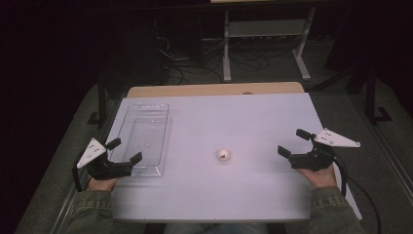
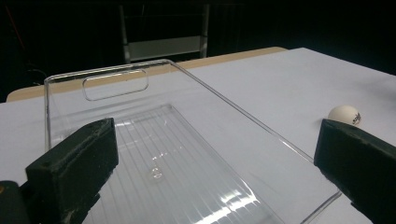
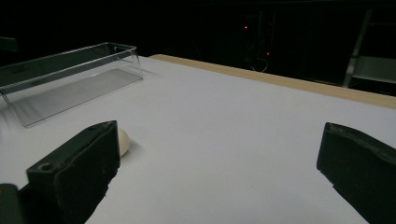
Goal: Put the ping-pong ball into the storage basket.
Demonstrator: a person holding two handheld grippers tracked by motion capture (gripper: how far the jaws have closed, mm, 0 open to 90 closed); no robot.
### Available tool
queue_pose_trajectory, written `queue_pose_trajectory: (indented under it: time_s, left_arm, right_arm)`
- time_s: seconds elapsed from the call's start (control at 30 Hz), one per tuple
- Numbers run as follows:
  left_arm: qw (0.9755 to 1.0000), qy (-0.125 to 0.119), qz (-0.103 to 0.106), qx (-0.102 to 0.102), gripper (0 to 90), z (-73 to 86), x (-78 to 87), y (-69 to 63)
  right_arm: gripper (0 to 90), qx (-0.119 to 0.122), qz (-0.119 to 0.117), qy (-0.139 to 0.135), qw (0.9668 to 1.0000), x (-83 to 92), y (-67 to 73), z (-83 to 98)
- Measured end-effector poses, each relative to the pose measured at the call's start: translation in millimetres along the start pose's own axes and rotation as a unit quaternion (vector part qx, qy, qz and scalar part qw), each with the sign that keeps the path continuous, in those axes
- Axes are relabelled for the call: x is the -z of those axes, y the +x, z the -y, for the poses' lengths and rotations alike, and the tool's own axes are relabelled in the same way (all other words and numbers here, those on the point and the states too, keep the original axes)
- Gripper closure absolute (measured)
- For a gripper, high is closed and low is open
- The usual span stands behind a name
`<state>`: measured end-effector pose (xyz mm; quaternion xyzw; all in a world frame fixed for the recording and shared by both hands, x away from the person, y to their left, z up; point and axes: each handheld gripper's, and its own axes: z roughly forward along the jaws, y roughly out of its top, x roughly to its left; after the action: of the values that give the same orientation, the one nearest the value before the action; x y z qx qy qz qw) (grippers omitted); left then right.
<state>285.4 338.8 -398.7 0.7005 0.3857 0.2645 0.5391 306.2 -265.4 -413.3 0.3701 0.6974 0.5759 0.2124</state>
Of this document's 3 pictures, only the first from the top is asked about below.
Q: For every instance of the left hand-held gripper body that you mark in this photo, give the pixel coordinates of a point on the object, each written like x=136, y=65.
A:
x=104, y=169

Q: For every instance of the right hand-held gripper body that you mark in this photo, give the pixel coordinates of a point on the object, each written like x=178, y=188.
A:
x=313, y=159

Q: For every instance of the clear plastic tray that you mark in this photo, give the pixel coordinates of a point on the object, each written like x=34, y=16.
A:
x=146, y=136

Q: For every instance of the white ball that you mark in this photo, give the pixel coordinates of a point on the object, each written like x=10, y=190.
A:
x=223, y=155

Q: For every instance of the person's left hand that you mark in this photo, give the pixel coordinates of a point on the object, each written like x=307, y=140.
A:
x=102, y=184

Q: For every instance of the person's right hand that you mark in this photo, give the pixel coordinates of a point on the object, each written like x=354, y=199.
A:
x=319, y=178

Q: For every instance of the black metal stand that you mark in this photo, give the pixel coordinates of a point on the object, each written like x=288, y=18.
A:
x=101, y=100
x=373, y=97

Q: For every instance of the white board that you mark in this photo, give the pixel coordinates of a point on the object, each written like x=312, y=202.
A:
x=227, y=188

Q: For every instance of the wooden table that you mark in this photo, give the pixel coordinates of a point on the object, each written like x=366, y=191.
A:
x=201, y=89

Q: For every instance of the white metal desk frame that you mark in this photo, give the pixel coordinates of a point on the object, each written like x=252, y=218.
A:
x=259, y=29

